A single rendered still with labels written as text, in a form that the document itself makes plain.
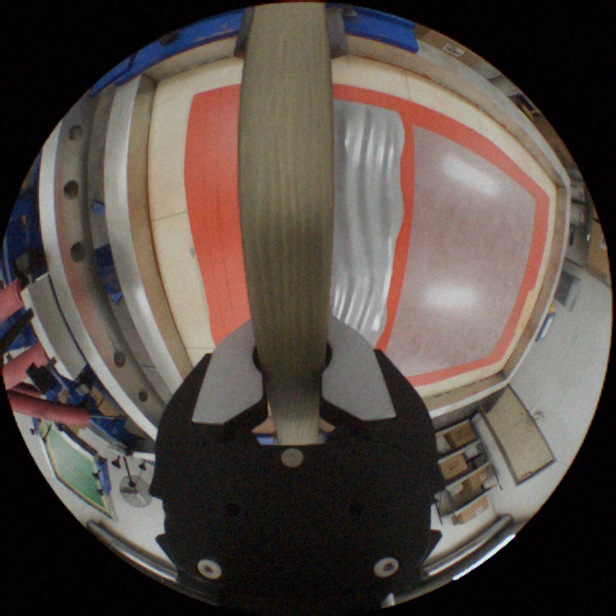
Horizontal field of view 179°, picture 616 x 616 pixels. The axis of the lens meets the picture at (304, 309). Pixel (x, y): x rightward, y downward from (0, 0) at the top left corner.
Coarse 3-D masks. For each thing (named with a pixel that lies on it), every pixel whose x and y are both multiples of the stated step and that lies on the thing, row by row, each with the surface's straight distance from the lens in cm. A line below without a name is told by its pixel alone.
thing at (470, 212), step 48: (336, 96) 22; (384, 96) 24; (192, 144) 22; (432, 144) 25; (480, 144) 32; (192, 192) 21; (432, 192) 23; (480, 192) 30; (528, 192) 43; (240, 240) 19; (432, 240) 24; (480, 240) 30; (528, 240) 44
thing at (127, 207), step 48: (192, 48) 26; (384, 48) 26; (432, 48) 30; (144, 96) 28; (480, 96) 33; (144, 144) 25; (528, 144) 44; (144, 192) 24; (144, 240) 23; (144, 288) 22; (144, 336) 26; (528, 336) 61; (480, 384) 57
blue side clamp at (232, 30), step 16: (224, 16) 27; (240, 16) 26; (368, 16) 27; (384, 16) 28; (192, 32) 27; (208, 32) 25; (224, 32) 24; (352, 32) 24; (368, 32) 24; (384, 32) 25; (400, 32) 27; (144, 48) 31; (160, 48) 28; (176, 48) 26; (416, 48) 26; (144, 64) 28
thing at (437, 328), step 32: (224, 288) 21; (416, 288) 24; (448, 288) 28; (480, 288) 33; (512, 288) 43; (224, 320) 23; (416, 320) 27; (448, 320) 31; (480, 320) 38; (512, 320) 50; (384, 352) 28; (416, 352) 31; (448, 352) 36; (480, 352) 46; (416, 384) 38
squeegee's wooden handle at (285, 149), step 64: (256, 64) 8; (320, 64) 8; (256, 128) 6; (320, 128) 6; (256, 192) 6; (320, 192) 6; (256, 256) 6; (320, 256) 6; (256, 320) 7; (320, 320) 7; (320, 384) 10
